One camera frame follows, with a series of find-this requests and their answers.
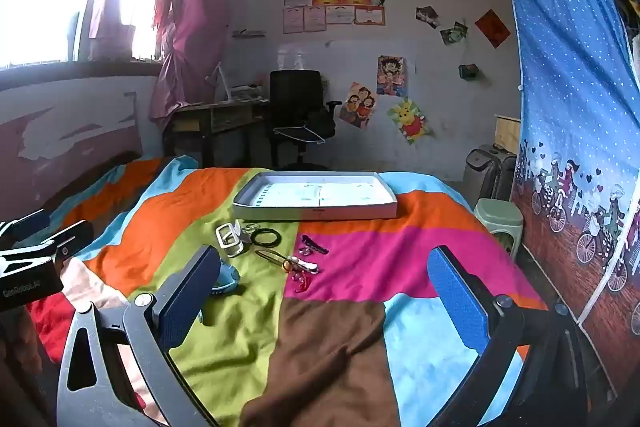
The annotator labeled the red paper square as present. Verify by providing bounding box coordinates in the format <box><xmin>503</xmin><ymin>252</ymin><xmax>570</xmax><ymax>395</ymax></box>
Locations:
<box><xmin>474</xmin><ymin>9</ymin><xmax>512</xmax><ymax>49</ymax></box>

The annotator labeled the patchwork colourful blanket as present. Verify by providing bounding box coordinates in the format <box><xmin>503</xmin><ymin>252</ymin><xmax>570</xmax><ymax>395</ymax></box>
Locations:
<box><xmin>25</xmin><ymin>154</ymin><xmax>551</xmax><ymax>427</ymax></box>

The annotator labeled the green plastic stool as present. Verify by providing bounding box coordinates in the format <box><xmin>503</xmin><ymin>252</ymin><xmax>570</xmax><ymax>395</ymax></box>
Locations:
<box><xmin>472</xmin><ymin>198</ymin><xmax>525</xmax><ymax>259</ymax></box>

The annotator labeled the cartoon boy poster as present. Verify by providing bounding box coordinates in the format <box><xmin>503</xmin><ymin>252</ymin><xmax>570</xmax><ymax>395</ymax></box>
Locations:
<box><xmin>376</xmin><ymin>54</ymin><xmax>409</xmax><ymax>98</ymax></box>

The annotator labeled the dark suitcase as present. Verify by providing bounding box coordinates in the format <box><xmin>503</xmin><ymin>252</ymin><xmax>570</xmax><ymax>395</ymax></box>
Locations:
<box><xmin>492</xmin><ymin>151</ymin><xmax>519</xmax><ymax>203</ymax></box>

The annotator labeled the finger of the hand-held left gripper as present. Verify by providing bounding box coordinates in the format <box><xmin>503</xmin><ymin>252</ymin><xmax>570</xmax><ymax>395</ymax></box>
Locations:
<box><xmin>0</xmin><ymin>209</ymin><xmax>51</xmax><ymax>242</ymax></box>
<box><xmin>0</xmin><ymin>221</ymin><xmax>96</xmax><ymax>276</ymax></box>

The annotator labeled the blue printed curtain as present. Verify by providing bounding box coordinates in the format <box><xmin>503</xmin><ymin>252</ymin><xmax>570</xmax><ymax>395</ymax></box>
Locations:
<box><xmin>502</xmin><ymin>0</ymin><xmax>640</xmax><ymax>336</ymax></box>

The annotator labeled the white cardboard tray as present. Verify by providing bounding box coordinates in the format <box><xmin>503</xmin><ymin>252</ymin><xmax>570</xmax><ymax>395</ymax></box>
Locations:
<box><xmin>233</xmin><ymin>171</ymin><xmax>399</xmax><ymax>222</ymax></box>

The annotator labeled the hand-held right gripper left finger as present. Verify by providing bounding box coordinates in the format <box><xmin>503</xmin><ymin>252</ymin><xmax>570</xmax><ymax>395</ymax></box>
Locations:
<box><xmin>56</xmin><ymin>244</ymin><xmax>223</xmax><ymax>427</ymax></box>

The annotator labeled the black office chair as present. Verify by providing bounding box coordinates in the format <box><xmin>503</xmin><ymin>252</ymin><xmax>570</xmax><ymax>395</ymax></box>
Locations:
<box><xmin>268</xmin><ymin>69</ymin><xmax>341</xmax><ymax>171</ymax></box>

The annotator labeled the yellow bear poster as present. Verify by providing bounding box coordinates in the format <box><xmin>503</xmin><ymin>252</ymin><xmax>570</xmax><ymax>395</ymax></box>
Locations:
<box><xmin>388</xmin><ymin>98</ymin><xmax>431</xmax><ymax>146</ymax></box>

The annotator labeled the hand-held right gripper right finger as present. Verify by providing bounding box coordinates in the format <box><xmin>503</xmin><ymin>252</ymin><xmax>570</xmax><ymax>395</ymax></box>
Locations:
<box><xmin>427</xmin><ymin>246</ymin><xmax>591</xmax><ymax>427</ymax></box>

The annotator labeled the black braided hair tie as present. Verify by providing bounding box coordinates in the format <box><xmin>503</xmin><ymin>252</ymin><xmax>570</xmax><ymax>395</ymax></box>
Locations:
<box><xmin>249</xmin><ymin>228</ymin><xmax>281</xmax><ymax>248</ymax></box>

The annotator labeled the wooden desk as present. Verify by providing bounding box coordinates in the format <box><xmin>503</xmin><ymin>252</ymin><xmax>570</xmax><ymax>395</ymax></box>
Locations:
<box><xmin>162</xmin><ymin>98</ymin><xmax>272</xmax><ymax>168</ymax></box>

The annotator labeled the wooden box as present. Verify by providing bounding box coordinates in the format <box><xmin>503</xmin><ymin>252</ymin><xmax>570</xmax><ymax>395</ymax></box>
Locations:
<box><xmin>493</xmin><ymin>113</ymin><xmax>524</xmax><ymax>153</ymax></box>

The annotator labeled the wall photo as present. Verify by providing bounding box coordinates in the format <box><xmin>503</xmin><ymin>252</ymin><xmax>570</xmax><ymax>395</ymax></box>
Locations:
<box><xmin>415</xmin><ymin>5</ymin><xmax>441</xmax><ymax>30</ymax></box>
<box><xmin>440</xmin><ymin>21</ymin><xmax>469</xmax><ymax>46</ymax></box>

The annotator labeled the blue watch band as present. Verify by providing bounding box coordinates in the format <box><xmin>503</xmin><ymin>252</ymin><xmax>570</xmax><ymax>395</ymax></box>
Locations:
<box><xmin>199</xmin><ymin>263</ymin><xmax>241</xmax><ymax>327</ymax></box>

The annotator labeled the red transparent hair clip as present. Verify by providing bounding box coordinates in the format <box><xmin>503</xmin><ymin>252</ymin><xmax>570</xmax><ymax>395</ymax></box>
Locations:
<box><xmin>289</xmin><ymin>272</ymin><xmax>313</xmax><ymax>296</ymax></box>

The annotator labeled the cartoon family poster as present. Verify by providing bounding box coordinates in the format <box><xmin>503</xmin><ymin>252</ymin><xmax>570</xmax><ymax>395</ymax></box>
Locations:
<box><xmin>339</xmin><ymin>81</ymin><xmax>379</xmax><ymax>129</ymax></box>

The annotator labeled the white clothes hanger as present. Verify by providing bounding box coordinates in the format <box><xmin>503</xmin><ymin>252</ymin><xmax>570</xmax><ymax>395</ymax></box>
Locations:
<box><xmin>273</xmin><ymin>122</ymin><xmax>326</xmax><ymax>143</ymax></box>

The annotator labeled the silver suitcase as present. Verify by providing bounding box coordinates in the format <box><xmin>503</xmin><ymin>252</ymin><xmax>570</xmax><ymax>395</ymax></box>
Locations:
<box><xmin>464</xmin><ymin>147</ymin><xmax>497</xmax><ymax>204</ymax></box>

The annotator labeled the pink curtain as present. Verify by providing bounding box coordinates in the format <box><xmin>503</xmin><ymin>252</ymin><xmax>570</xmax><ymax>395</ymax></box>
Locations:
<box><xmin>87</xmin><ymin>0</ymin><xmax>232</xmax><ymax>130</ymax></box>

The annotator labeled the wall certificates group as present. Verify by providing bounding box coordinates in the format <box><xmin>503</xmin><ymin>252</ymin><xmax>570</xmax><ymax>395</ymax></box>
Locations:
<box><xmin>282</xmin><ymin>0</ymin><xmax>406</xmax><ymax>36</ymax></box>

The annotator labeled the white desk lamp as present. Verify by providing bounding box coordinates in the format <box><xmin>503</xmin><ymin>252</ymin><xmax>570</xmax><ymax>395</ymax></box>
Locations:
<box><xmin>204</xmin><ymin>61</ymin><xmax>232</xmax><ymax>101</ymax></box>

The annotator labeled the black hair clip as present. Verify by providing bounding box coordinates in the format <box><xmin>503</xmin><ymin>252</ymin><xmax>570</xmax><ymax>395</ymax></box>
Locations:
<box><xmin>300</xmin><ymin>235</ymin><xmax>330</xmax><ymax>256</ymax></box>

